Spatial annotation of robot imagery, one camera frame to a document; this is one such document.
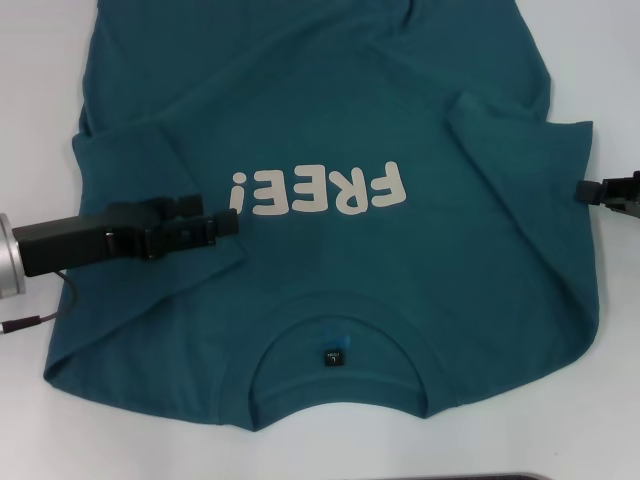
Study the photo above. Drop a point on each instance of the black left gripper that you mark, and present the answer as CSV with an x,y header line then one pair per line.
x,y
60,245

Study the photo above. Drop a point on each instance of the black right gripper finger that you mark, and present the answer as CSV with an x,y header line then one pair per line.
x,y
590,192

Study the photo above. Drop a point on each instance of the teal t-shirt with FREE print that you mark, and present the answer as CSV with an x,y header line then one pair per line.
x,y
300,100

